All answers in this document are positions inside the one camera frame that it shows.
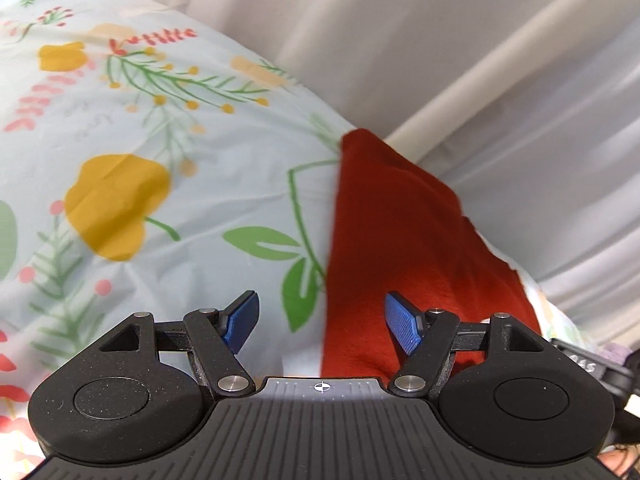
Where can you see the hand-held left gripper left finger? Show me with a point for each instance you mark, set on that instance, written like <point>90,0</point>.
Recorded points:
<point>241,322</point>

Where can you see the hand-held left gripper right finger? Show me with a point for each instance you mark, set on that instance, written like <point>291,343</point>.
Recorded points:
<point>405,322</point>

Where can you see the red knit cardigan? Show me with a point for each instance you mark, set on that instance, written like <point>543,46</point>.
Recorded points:
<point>400,240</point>

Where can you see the purple fuzzy cloth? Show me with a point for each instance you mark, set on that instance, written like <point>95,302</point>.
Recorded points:
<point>616,352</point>

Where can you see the floral printed bedsheet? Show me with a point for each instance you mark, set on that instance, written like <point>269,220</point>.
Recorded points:
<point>150,160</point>

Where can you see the white curtain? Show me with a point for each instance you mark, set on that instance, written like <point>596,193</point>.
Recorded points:
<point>500,85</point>

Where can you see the cream post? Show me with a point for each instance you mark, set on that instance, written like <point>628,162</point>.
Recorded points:
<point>500,67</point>

